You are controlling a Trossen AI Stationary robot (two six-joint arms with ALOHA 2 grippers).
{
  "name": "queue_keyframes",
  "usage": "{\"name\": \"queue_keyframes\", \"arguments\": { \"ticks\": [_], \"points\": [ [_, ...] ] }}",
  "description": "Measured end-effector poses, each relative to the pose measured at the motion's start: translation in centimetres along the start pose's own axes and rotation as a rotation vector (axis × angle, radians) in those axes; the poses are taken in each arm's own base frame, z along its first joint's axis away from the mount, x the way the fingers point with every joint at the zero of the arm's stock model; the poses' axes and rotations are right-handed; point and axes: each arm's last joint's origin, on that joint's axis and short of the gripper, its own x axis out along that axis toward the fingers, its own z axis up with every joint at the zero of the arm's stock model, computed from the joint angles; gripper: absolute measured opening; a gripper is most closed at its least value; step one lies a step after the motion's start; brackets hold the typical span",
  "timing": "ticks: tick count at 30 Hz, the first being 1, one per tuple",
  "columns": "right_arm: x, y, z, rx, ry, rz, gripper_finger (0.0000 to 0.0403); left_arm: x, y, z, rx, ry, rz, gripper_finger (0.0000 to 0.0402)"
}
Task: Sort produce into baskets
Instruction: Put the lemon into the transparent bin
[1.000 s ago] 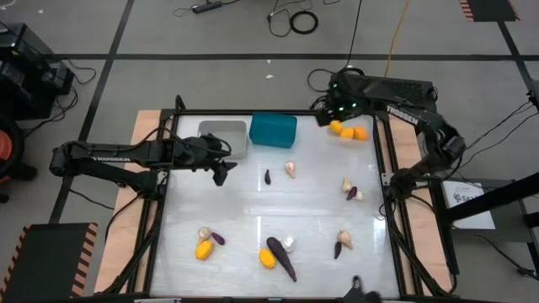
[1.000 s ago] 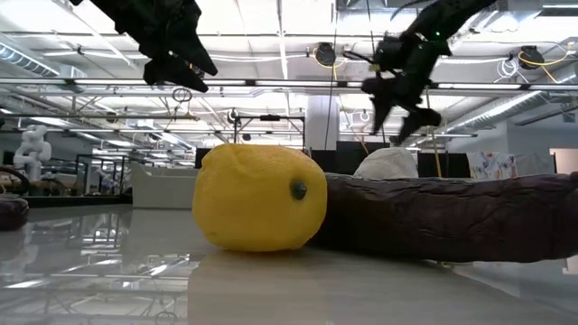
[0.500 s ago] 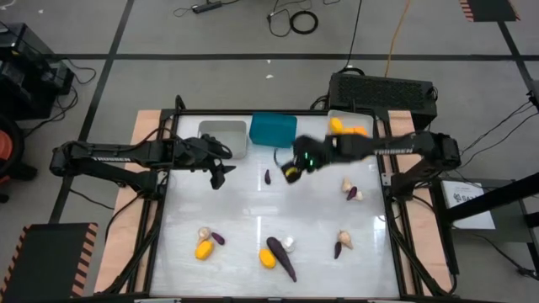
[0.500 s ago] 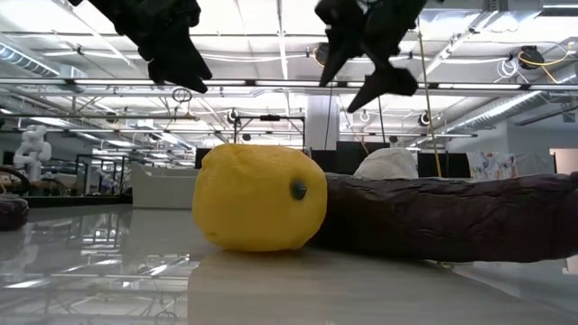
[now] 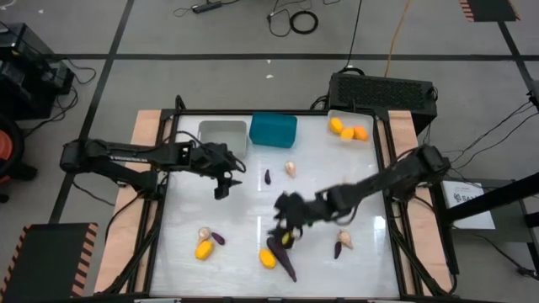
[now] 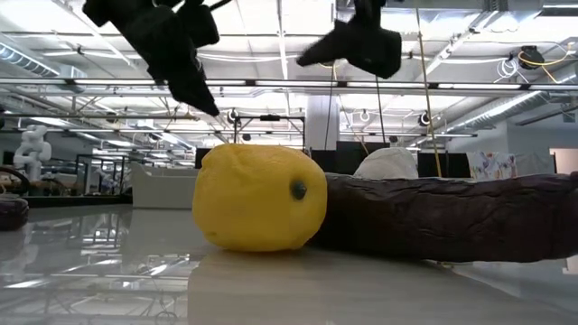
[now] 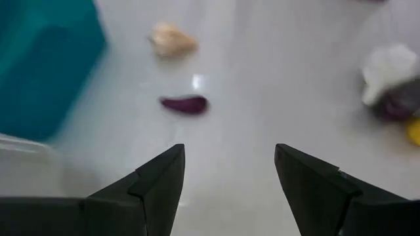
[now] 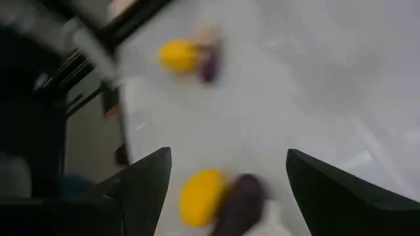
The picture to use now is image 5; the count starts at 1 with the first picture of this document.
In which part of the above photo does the black equipment stack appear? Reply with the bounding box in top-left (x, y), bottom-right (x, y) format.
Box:
top-left (0, 23), bottom-right (76, 121)

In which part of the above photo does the teal plastic bin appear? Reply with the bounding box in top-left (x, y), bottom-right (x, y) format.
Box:
top-left (248, 112), bottom-right (298, 149)

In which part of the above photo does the coiled black cable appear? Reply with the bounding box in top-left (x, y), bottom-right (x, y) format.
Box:
top-left (289, 10), bottom-right (319, 35)

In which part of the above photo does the white paper sign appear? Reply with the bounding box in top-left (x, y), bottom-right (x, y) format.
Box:
top-left (441, 180), bottom-right (497, 231)

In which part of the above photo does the long purple sweet potato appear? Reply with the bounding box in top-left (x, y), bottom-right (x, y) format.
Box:
top-left (266, 236), bottom-right (298, 284)

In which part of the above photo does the orange black vacuum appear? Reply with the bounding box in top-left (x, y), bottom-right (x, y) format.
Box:
top-left (0, 114), bottom-right (39, 204)

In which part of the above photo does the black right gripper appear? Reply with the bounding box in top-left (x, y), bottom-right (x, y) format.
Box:
top-left (268, 191), bottom-right (326, 242)

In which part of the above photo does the white plastic tray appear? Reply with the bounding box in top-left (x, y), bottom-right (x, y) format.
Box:
top-left (326, 109), bottom-right (376, 149)

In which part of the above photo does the wooden side board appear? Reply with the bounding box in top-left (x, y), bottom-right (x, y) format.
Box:
top-left (387, 109), bottom-right (455, 295)
top-left (93, 109), bottom-right (163, 295)

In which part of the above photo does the yellow hanging cable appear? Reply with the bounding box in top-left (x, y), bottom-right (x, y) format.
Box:
top-left (383, 0), bottom-right (412, 78)

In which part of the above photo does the black computer case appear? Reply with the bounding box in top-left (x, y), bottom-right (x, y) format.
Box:
top-left (327, 72), bottom-right (439, 136)

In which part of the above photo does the black metal table frame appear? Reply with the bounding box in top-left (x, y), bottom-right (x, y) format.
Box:
top-left (100, 94), bottom-right (460, 298)

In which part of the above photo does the black stand beam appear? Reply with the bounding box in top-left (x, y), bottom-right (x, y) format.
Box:
top-left (433, 172), bottom-right (539, 270)

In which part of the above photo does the black hanging cable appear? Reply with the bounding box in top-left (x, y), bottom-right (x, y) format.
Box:
top-left (339, 0), bottom-right (364, 76)

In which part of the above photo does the yellow lemon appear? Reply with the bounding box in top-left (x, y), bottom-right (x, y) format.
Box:
top-left (258, 248), bottom-right (278, 270)
top-left (194, 240), bottom-right (215, 261)

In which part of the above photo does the black power strip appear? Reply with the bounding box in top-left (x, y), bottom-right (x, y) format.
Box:
top-left (191, 1), bottom-right (223, 14)

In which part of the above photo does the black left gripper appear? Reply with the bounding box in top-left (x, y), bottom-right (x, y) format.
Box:
top-left (191, 141), bottom-right (247, 201)

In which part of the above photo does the black orange-striped floor mat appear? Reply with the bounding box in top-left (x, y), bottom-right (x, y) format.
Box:
top-left (0, 222), bottom-right (99, 303)
top-left (458, 0), bottom-right (520, 24)

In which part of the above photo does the grey plastic bin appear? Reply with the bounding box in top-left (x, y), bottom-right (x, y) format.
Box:
top-left (197, 120), bottom-right (248, 160)

